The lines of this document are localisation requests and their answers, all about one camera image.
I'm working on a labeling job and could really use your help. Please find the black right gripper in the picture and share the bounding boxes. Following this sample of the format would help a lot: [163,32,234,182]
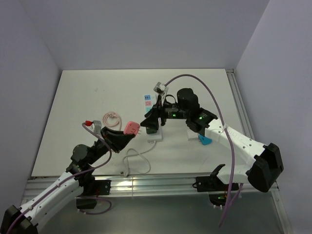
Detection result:
[140,94,190,130]

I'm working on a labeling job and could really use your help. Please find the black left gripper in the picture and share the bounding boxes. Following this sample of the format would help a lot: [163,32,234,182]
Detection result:
[87,126,135,164]

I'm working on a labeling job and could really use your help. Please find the pink plug adapter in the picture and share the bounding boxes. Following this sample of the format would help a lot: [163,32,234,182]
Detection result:
[123,121,140,136]

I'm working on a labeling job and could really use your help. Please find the dark green cube plug adapter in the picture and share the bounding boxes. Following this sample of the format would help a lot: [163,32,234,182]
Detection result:
[146,127,158,135]

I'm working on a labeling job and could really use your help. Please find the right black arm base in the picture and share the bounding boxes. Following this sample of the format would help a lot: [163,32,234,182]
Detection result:
[192,175,229,206]

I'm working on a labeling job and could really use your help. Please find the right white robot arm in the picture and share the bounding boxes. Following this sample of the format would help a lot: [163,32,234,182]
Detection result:
[160,88,284,193]

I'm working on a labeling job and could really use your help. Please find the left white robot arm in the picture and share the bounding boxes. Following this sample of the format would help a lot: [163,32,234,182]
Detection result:
[0,109,159,234]

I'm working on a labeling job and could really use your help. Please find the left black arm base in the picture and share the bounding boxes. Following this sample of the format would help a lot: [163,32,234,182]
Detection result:
[76,179,112,215]

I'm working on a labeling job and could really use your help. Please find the white plug adapter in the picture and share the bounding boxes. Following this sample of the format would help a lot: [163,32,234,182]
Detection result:
[187,129,199,141]

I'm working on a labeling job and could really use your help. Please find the blue triangular plug adapter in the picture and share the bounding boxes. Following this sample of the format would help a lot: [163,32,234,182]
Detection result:
[198,134,212,145]

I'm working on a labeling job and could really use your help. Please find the white multicolour power strip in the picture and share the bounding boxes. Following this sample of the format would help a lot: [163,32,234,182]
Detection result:
[140,93,163,143]

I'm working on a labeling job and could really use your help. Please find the white power strip cable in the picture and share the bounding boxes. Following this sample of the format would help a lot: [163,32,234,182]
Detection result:
[119,140,158,176]

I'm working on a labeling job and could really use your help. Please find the pink coiled hub cable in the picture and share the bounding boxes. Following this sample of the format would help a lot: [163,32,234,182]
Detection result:
[102,111,123,131]

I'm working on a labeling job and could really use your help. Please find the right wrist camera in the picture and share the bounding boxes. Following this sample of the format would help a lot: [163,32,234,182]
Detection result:
[154,82,168,97]

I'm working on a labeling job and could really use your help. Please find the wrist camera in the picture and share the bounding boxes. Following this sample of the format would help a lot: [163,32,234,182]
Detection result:
[154,82,168,97]
[85,120,102,135]

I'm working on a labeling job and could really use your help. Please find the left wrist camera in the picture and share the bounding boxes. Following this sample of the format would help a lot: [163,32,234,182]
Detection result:
[85,120,102,135]

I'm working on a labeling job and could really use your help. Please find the aluminium front rail frame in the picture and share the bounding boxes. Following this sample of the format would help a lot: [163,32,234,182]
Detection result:
[23,173,280,201]

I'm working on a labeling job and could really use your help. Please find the aluminium right rail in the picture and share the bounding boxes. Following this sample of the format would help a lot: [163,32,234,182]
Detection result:
[226,69,254,139]

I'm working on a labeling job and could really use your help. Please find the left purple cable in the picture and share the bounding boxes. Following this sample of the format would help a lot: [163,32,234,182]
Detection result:
[6,121,113,234]

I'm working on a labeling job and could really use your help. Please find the purple cable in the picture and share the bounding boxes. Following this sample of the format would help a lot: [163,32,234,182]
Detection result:
[6,121,113,234]
[165,74,243,229]

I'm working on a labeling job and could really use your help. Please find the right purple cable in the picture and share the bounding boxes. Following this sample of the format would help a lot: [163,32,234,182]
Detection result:
[165,74,243,229]

